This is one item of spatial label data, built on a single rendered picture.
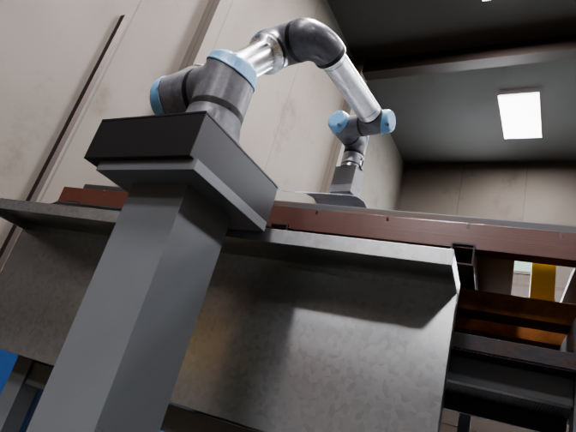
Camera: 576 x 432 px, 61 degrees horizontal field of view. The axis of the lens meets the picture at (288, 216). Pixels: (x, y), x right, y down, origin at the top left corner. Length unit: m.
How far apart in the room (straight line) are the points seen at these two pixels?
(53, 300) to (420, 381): 1.00
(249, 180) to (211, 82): 0.22
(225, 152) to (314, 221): 0.41
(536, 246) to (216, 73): 0.75
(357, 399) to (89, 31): 3.75
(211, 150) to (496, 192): 9.75
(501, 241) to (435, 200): 9.46
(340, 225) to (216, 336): 0.39
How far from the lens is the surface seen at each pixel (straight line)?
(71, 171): 4.08
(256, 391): 1.11
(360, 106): 1.56
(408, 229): 1.16
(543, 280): 1.29
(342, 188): 1.67
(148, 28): 4.78
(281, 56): 1.41
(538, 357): 1.06
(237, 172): 0.92
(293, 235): 0.99
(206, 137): 0.85
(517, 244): 1.13
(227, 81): 1.03
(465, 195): 10.51
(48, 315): 1.51
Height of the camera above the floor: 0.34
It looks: 21 degrees up
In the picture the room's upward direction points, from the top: 16 degrees clockwise
